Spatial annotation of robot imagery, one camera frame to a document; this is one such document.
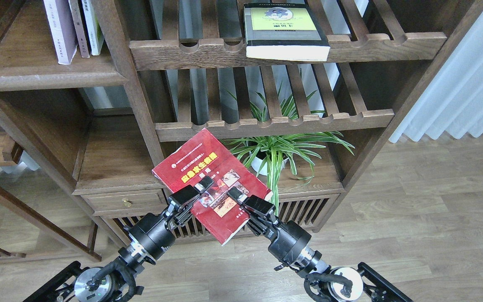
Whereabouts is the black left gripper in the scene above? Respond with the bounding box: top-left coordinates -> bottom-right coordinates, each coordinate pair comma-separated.
124,176 -> 214,265

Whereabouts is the yellow green black book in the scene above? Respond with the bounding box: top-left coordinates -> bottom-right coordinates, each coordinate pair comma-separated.
244,3 -> 330,62

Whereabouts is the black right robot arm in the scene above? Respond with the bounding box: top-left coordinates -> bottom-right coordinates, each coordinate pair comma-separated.
228,188 -> 410,302

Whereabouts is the pale lavender white book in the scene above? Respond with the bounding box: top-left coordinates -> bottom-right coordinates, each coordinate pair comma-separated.
43,0 -> 78,65

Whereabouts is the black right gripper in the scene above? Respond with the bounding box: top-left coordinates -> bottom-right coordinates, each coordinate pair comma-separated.
227,187 -> 312,264

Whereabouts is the red paperback book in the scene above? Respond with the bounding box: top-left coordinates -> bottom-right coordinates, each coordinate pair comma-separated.
153,129 -> 271,245

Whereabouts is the white green upright book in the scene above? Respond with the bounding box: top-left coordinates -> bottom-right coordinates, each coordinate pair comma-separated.
82,0 -> 105,56

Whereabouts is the white sheer curtain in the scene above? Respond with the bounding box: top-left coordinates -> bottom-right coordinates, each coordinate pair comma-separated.
390,13 -> 483,143

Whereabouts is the green spider plant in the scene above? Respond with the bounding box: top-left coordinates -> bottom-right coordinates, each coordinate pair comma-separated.
221,82 -> 356,208

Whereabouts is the white plant pot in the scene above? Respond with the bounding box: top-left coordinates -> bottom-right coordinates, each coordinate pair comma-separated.
251,151 -> 289,177

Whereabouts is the wooden furniture at left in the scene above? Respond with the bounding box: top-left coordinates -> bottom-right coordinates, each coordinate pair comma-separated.
0,127 -> 101,262

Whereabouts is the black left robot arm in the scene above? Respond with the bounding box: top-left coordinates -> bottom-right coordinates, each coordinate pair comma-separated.
26,176 -> 213,302

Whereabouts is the dark wooden bookshelf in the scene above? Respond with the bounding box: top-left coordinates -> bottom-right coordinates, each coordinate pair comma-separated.
0,0 -> 483,245

